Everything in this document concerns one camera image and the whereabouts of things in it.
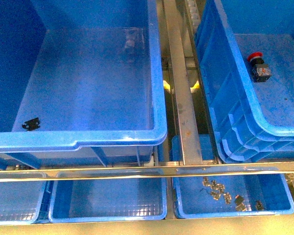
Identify lower blue bin centre left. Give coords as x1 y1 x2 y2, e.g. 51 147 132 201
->
48 178 167 223

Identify small metal parts in bin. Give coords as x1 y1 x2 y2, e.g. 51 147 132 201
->
194 176 267 215

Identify small black plastic clip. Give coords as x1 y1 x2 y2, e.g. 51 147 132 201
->
22 117 41 131

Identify blue target bin stack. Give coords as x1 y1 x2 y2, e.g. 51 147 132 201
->
195 0 294 163

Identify lower blue bin centre right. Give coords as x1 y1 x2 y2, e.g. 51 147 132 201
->
173 174 294 219

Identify blue empty middle bin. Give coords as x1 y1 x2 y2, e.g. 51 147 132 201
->
0 0 168 170

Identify lower blue bin far left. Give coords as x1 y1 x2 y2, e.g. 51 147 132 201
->
0 181 47 225

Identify metal rack front rail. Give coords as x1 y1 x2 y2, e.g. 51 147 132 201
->
0 162 294 182

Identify red button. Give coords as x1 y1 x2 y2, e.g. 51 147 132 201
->
247 51 272 83

